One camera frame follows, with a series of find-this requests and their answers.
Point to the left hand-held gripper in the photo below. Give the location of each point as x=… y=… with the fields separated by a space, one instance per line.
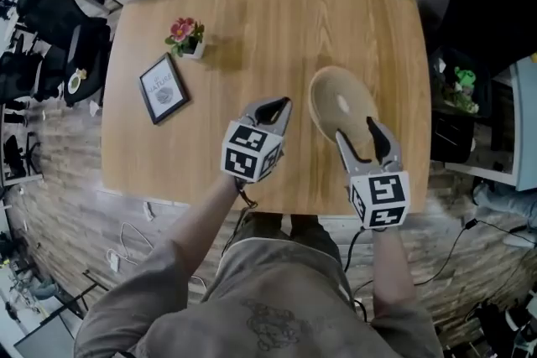
x=251 y=151

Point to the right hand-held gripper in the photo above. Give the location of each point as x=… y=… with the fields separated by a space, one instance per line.
x=379 y=197

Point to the person's right forearm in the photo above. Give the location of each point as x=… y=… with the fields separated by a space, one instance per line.
x=392 y=264

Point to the person's left forearm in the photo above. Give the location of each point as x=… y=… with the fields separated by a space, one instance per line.
x=201 y=222

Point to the wooden table with white legs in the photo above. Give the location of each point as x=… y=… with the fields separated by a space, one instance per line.
x=268 y=29

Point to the person's dark trousers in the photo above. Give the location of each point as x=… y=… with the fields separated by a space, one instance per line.
x=302 y=228

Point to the black framed picture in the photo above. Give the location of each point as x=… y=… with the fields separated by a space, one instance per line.
x=163 y=90

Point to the potted pink flower plant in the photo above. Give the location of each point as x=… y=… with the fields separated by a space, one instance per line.
x=186 y=35

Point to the green toy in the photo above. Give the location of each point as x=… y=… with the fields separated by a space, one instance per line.
x=465 y=79

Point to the light blue table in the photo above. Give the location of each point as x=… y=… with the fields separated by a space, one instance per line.
x=526 y=126

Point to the black office chair with toy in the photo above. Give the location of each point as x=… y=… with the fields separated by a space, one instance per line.
x=474 y=25

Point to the crumpled white paper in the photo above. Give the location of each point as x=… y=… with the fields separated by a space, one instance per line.
x=94 y=109

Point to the person's grey-brown shirt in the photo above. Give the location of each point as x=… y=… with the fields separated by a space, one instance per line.
x=268 y=306

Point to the small brown food item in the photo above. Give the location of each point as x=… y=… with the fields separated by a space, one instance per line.
x=81 y=74

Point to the white plate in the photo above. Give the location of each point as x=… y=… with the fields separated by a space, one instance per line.
x=74 y=84

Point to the black office chair with plate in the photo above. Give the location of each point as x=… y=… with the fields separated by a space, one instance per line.
x=54 y=25

